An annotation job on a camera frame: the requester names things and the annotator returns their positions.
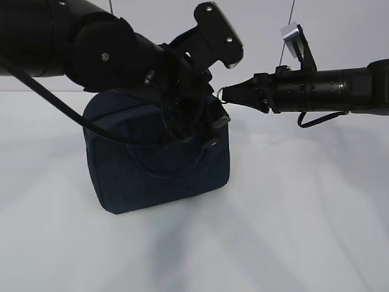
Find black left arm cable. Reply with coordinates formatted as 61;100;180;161
0;54;195;147

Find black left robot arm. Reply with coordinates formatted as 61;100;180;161
1;1;242;148

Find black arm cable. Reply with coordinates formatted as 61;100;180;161
0;54;195;147
297;109;350;128

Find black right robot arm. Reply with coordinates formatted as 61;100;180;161
222;60;388;116

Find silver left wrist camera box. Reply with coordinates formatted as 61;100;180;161
170;2;244;72

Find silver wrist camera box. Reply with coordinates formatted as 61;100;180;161
281;22;317;72
170;2;244;72

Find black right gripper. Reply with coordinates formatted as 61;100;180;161
223;65;291;114

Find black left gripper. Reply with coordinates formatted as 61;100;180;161
151;43;230;148

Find dark navy insulated lunch bag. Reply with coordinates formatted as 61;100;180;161
83;91;230;214

